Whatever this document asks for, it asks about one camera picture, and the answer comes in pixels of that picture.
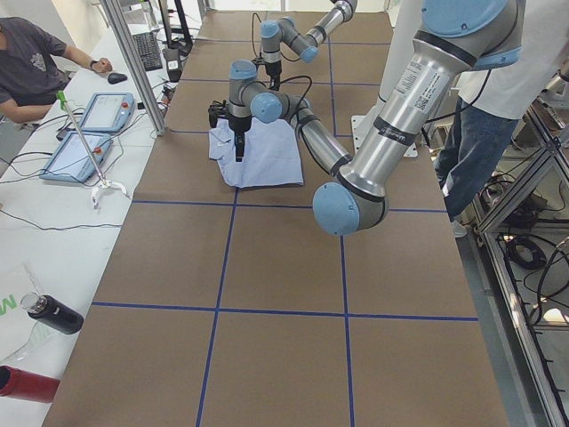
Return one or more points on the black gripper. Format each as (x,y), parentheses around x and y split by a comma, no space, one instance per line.
(236,125)
(273,69)

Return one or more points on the light blue striped shirt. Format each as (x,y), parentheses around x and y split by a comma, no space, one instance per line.
(271,155)

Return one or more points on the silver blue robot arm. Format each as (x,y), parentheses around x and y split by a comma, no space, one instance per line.
(274,33)
(448,38)

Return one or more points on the black labelled box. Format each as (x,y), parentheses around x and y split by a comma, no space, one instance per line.
(173,64)

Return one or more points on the black keyboard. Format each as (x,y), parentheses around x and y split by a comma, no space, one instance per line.
(148,50)

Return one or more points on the upper blue teach pendant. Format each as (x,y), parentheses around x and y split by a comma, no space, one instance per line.
(107,112)

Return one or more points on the blue teach pendant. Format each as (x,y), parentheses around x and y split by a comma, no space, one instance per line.
(70,161)
(107,112)

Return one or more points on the black computer mouse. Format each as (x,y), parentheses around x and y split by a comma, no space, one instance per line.
(115,78)

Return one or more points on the lower blue teach pendant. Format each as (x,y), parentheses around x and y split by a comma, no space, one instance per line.
(70,161)

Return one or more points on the reacher grabber stick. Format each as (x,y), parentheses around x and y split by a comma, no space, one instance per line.
(103,183)

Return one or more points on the seated person in grey shirt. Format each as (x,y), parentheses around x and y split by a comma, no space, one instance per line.
(30,79)

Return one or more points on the person in white shirt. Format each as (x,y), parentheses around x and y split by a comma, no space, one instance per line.
(490,104)

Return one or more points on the black water bottle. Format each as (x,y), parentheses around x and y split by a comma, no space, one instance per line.
(51,312)

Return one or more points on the red water bottle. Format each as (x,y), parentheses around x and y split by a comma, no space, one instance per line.
(21,384)

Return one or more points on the aluminium frame post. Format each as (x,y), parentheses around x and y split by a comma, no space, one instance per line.
(133,62)

